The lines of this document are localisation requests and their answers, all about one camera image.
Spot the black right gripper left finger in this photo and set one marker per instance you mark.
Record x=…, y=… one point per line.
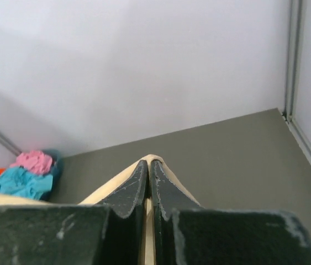
x=129, y=197

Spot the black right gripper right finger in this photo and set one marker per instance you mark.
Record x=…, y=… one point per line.
x=166, y=194

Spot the beige t shirt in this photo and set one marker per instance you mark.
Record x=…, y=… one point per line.
x=35, y=232

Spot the teal plastic basket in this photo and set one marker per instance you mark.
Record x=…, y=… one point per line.
x=55, y=170

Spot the pink t shirt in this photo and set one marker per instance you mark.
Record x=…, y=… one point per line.
x=35, y=161

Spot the cyan t shirt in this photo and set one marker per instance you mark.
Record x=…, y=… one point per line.
x=19, y=182

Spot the aluminium frame post right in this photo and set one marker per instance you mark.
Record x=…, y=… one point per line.
x=296, y=82

